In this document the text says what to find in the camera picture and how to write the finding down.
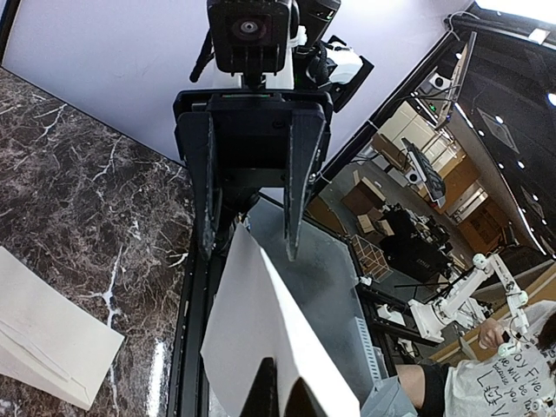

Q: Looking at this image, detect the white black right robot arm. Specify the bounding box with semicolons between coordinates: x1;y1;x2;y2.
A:
173;1;373;259

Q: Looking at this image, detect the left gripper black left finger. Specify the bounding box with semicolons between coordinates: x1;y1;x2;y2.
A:
242;357;278;417

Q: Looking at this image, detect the person in printed shirt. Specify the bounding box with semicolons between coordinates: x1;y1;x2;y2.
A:
396;301;555;416

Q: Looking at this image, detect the black front table rail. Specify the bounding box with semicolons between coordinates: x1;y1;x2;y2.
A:
166;242;225;417

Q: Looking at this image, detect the cream paper envelope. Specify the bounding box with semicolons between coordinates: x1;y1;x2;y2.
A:
1;248;123;411

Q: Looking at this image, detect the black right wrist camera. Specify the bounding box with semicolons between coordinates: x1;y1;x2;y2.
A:
207;1;300;76

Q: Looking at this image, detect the spare white paper sheet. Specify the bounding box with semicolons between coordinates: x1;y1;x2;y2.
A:
201;225;361;416

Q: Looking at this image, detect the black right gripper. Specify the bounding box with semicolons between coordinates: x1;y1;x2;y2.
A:
173;89;333;261

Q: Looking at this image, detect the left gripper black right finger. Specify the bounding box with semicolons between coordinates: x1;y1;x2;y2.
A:
284;378;326;417

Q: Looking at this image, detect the white slotted cable duct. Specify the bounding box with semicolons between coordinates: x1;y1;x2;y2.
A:
354;317;382;385

